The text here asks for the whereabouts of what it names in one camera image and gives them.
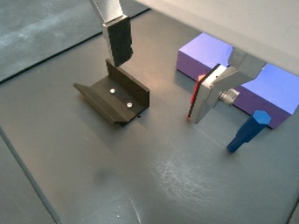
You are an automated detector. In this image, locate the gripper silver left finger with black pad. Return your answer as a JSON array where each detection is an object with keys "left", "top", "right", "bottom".
[{"left": 90, "top": 0, "right": 134, "bottom": 67}]

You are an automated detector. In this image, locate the gripper silver right finger with red pad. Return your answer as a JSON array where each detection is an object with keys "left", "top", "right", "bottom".
[{"left": 187, "top": 48, "right": 267, "bottom": 123}]

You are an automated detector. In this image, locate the blue hexagonal peg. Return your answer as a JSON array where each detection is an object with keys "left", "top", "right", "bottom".
[{"left": 227, "top": 110, "right": 271, "bottom": 153}]

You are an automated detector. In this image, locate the purple base board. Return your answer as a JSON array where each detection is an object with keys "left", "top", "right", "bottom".
[{"left": 176, "top": 34, "right": 299, "bottom": 129}]

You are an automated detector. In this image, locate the black U-shaped bracket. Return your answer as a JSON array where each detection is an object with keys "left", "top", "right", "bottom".
[{"left": 74, "top": 59, "right": 150, "bottom": 126}]

